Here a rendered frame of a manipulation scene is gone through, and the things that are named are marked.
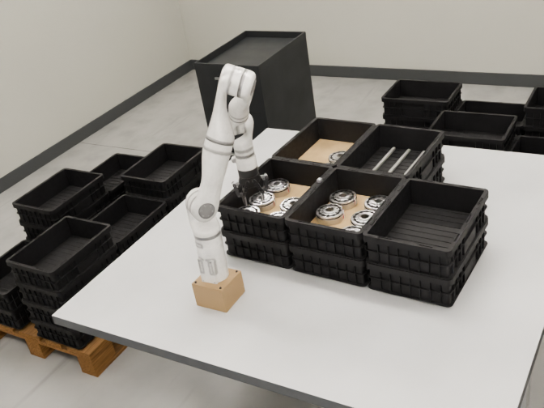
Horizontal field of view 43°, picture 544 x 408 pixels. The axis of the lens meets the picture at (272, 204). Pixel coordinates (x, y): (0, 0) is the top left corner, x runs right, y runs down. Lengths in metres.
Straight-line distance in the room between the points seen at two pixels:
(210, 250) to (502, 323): 0.96
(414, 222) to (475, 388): 0.69
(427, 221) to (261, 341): 0.73
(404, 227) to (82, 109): 3.91
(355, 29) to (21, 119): 2.76
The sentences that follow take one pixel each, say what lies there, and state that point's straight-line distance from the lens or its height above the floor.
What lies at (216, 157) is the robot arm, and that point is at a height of 1.25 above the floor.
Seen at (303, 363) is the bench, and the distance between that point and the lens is 2.18.
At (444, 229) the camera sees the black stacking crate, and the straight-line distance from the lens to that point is 2.47.
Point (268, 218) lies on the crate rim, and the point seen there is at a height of 0.92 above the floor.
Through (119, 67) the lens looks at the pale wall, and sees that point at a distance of 6.24.
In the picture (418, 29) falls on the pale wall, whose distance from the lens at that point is 5.81.
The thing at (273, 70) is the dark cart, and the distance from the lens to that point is 4.15.
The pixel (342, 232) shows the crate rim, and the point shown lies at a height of 0.92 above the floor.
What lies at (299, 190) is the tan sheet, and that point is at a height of 0.83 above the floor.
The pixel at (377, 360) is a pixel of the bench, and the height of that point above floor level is 0.70.
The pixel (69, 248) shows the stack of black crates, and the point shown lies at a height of 0.49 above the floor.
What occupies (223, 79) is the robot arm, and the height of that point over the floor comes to 1.48.
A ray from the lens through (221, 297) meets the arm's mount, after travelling 2.38.
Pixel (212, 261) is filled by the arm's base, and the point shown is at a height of 0.89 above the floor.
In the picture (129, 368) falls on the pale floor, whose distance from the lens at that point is 3.41.
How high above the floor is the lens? 2.19
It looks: 30 degrees down
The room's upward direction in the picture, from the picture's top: 10 degrees counter-clockwise
